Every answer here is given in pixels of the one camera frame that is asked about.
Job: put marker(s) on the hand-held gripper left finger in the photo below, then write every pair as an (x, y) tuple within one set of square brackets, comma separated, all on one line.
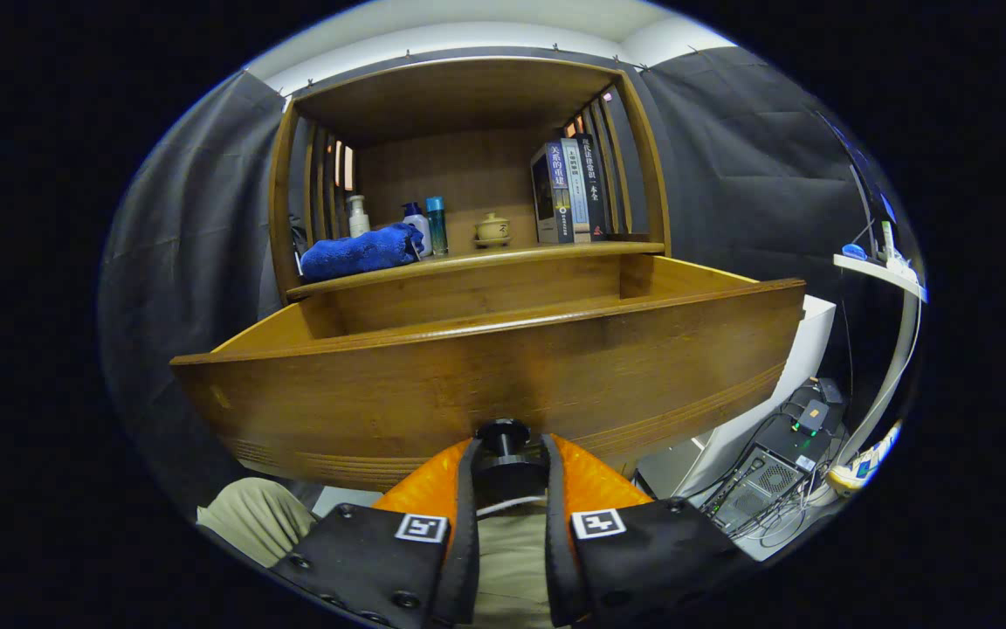
[(466, 542)]

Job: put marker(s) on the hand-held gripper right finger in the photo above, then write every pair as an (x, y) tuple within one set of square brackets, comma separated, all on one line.
[(555, 542)]

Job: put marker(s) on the wooden countertop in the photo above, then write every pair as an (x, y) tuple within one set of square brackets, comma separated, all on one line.
[(520, 250)]

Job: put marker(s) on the wooden cabinet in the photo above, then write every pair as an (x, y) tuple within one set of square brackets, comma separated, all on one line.
[(451, 96)]

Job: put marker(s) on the black computer case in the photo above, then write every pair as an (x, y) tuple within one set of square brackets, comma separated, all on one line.
[(752, 489)]

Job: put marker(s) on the white table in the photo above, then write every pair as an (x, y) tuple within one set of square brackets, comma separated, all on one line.
[(782, 384)]

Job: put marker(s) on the blue folded towel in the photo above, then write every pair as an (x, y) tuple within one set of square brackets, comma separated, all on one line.
[(354, 253)]

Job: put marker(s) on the white bottle with blue cap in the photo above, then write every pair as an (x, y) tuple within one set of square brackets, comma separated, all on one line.
[(425, 234)]

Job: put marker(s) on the beige lidded teacup with saucer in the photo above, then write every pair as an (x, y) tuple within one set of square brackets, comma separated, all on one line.
[(492, 231)]

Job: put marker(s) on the teal slim bottle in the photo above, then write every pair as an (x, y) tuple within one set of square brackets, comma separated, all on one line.
[(437, 227)]

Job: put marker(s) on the cream pump bottle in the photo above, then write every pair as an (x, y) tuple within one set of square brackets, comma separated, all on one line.
[(359, 223)]

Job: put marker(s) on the blue spine book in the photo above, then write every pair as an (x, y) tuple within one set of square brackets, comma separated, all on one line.
[(547, 196)]

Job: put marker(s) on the white side desk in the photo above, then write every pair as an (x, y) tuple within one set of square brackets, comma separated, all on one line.
[(878, 271)]

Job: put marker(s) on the black backdrop cloth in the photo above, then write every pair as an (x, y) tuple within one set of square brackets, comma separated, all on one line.
[(730, 157)]

